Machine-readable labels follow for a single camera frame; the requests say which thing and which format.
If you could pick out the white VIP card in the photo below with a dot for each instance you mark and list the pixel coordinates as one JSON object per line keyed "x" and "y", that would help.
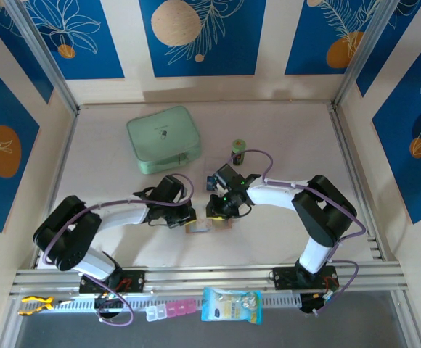
{"x": 200, "y": 227}

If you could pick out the tan leather card holder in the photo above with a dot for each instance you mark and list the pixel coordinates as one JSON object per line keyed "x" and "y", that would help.
{"x": 225, "y": 225}

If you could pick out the blue plastic card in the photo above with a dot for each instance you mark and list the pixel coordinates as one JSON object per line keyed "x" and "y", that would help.
{"x": 209, "y": 184}

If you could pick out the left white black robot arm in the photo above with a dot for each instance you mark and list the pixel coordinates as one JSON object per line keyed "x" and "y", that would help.
{"x": 123, "y": 217}

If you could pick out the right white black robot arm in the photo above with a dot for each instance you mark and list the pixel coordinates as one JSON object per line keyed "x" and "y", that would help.
{"x": 272, "y": 194}

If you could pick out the green zip pouch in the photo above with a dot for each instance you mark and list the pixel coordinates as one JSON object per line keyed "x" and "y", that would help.
{"x": 159, "y": 137}

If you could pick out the green can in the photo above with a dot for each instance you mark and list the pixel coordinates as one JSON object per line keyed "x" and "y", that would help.
{"x": 238, "y": 146}

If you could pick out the blue snack packet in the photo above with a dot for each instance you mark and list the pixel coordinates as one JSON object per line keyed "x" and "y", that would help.
{"x": 230, "y": 306}

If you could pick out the pink white pill organizer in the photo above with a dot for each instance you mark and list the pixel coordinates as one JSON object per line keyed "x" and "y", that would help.
{"x": 170, "y": 310}

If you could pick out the long aluminium mounting rail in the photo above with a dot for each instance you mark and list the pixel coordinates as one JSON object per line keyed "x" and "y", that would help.
{"x": 210, "y": 277}

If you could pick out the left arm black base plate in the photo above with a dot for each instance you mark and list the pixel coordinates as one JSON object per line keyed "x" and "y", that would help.
{"x": 134, "y": 281}

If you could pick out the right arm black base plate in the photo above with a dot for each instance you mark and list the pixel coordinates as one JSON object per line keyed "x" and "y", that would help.
{"x": 286, "y": 277}

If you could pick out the aluminium table edge rail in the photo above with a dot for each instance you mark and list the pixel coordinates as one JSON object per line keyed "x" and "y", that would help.
{"x": 60, "y": 170}
{"x": 339, "y": 127}

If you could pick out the aluminium frame post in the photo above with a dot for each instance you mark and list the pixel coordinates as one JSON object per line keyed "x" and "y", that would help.
{"x": 361, "y": 54}
{"x": 45, "y": 58}

